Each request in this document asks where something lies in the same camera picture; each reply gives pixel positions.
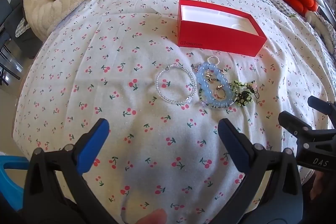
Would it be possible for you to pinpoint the green black bead ornament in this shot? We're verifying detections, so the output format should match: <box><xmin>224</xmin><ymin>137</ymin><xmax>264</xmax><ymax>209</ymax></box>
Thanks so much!
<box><xmin>231</xmin><ymin>80</ymin><xmax>260</xmax><ymax>106</ymax></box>

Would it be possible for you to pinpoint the gold ring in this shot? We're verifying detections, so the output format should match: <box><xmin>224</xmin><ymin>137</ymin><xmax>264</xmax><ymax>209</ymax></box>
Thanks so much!
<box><xmin>214</xmin><ymin>84</ymin><xmax>227</xmax><ymax>99</ymax></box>

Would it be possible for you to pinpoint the blue bead bracelet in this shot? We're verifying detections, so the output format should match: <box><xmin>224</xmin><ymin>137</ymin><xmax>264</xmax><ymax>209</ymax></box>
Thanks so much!
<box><xmin>196</xmin><ymin>61</ymin><xmax>235</xmax><ymax>108</ymax></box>

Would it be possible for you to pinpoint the white pearl bead bracelet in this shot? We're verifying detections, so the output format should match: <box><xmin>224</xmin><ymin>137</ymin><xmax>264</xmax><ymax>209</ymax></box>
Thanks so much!
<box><xmin>155</xmin><ymin>63</ymin><xmax>198</xmax><ymax>106</ymax></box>

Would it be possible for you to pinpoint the person's hand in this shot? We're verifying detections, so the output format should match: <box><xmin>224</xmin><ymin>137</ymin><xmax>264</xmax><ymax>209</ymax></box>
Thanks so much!
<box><xmin>136</xmin><ymin>209</ymin><xmax>167</xmax><ymax>224</ymax></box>

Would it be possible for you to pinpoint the blue plastic stool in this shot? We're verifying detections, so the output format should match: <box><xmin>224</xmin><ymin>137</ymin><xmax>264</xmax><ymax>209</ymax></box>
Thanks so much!
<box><xmin>0</xmin><ymin>155</ymin><xmax>30</xmax><ymax>211</ymax></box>

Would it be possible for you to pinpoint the cherry print bed sheet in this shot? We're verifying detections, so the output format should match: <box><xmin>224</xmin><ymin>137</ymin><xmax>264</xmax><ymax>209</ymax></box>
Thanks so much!
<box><xmin>13</xmin><ymin>0</ymin><xmax>335</xmax><ymax>223</ymax></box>

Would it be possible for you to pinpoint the red cardboard box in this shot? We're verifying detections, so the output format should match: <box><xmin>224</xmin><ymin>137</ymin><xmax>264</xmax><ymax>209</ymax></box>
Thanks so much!
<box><xmin>177</xmin><ymin>0</ymin><xmax>267</xmax><ymax>57</ymax></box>

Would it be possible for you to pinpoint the dark chair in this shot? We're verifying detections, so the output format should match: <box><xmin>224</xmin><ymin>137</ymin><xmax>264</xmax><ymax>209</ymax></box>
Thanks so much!
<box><xmin>1</xmin><ymin>0</ymin><xmax>42</xmax><ymax>59</ymax></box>

